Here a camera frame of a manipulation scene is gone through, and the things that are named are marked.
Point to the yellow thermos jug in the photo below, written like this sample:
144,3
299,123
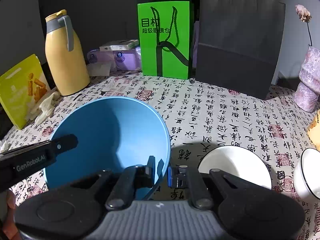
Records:
64,54

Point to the small white carton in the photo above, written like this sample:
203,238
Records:
119,45

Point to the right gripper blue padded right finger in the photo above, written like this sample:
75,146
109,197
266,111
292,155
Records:
190,179

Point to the yellow snack box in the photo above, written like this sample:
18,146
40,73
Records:
22,87

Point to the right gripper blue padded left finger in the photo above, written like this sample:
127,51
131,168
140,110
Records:
131,179

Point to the purple tissue pack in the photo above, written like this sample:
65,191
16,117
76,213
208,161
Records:
123,60

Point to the blue bowl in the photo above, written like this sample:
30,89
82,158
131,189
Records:
113,133

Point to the yellow mug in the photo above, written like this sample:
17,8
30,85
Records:
314,130

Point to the white bowl black rim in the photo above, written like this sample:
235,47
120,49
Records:
306,176
239,162

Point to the purple textured vase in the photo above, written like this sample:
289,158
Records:
307,93

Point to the white latex gloves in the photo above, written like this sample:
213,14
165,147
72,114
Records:
44,108

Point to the black paper bag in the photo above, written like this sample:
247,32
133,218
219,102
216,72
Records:
239,44

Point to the person's left hand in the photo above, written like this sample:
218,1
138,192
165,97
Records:
9,227

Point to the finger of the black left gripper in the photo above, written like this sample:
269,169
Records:
63,144

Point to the calligraphy print tablecloth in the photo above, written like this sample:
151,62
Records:
201,117

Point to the crumpled white tissue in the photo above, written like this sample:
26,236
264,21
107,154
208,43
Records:
4,146

